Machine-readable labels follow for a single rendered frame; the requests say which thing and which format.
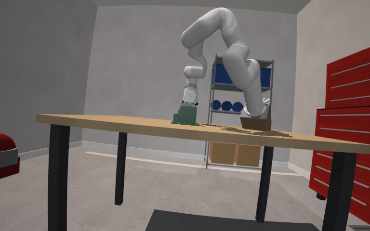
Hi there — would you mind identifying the green slide mechanism with black handwheel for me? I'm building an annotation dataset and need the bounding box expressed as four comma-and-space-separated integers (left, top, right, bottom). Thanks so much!
171, 103, 199, 126

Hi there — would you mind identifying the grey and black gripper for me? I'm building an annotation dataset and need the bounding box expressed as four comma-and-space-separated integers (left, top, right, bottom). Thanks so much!
182, 88, 198, 106

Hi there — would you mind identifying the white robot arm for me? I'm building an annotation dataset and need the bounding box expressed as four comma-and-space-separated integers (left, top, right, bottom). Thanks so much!
181, 8, 271, 116

